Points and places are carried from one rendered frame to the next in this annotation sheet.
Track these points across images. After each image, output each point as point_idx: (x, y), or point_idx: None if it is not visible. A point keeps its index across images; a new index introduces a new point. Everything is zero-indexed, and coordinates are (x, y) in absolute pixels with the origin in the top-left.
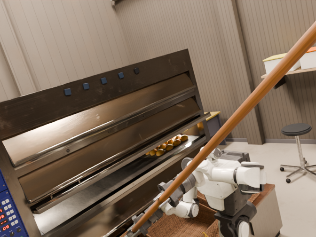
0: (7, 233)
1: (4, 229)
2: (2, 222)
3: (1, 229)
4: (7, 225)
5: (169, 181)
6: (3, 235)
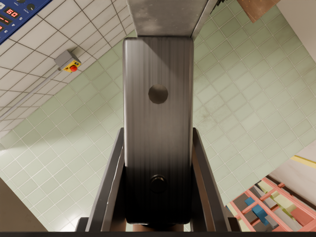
0: (22, 6)
1: (15, 13)
2: (5, 20)
3: (18, 18)
4: (7, 12)
5: None
6: (27, 10)
